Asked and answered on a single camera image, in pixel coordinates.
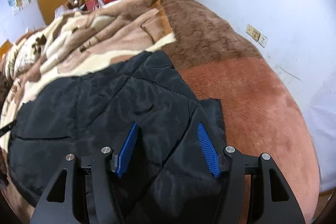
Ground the brown puffer jacket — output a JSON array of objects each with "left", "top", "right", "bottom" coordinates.
[{"left": 0, "top": 73, "right": 11, "bottom": 110}]

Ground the brown paw-print fleece blanket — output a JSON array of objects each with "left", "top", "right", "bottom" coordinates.
[{"left": 1, "top": 0, "right": 319, "bottom": 222}]

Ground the santa hat plush toy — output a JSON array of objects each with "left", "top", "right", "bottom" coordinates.
[{"left": 65, "top": 0, "right": 84, "bottom": 10}]

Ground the black puffer jacket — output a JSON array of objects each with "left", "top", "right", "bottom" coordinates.
[{"left": 8, "top": 51, "right": 224, "bottom": 223}]

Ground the wall power socket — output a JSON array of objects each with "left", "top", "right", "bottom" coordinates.
[{"left": 246, "top": 24, "right": 268, "bottom": 48}]

